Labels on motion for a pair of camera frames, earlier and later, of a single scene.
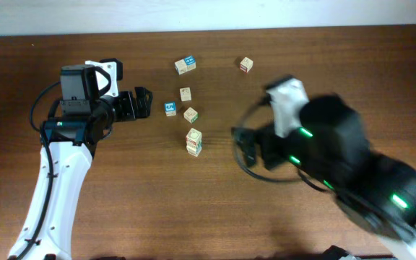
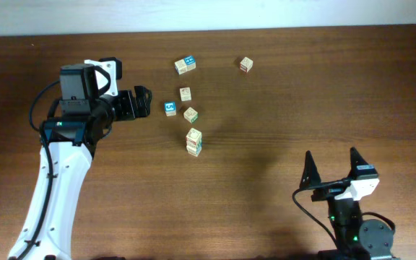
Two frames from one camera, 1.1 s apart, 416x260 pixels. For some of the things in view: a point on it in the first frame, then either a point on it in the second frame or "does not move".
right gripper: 264,136 to 310,177
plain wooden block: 180,66 does not move
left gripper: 129,109 does not move
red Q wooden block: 193,149 does not move
